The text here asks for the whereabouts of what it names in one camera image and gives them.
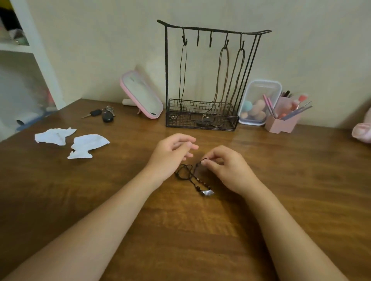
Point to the black oval key fob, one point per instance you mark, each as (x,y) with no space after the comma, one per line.
(107,117)

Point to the grey purple pencil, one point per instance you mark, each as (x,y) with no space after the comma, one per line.
(297,111)

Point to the blue flat folder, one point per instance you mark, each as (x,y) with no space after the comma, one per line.
(29,125)

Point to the coral tipped makeup brush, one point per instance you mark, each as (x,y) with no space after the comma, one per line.
(303,98)

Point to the pink pig shaped desk fan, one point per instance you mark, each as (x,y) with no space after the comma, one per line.
(362,133)

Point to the pink brush holder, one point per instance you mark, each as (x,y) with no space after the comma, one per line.
(279,127)

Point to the person's right hand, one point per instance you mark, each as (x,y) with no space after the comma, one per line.
(234,170)

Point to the person's left forearm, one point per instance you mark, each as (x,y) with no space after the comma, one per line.
(87,237)

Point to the pink framed table mirror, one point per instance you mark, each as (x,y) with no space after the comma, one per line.
(142,94)

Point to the silver key bunch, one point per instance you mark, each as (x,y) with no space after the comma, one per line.
(109,109)

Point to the clear plastic container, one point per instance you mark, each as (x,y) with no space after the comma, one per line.
(261,88)

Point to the person's left hand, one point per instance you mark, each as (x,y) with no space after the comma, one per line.
(168,159)

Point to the pink makeup brush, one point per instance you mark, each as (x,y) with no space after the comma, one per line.
(295,104)

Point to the small peach makeup sponge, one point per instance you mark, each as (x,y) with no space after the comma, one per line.
(244,115)

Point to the black headed car key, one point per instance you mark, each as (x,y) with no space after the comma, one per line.
(96,112)

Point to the dark cosmetic pencils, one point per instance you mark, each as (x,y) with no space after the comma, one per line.
(286,93)

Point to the person's right forearm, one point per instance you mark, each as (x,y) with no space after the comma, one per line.
(289,240)

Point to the pink pen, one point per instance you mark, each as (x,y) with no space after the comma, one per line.
(270,104)
(266,101)

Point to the teal makeup sponge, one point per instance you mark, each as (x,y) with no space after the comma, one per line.
(247,105)

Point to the white crumpled paper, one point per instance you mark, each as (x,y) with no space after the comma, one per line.
(87,143)
(55,136)

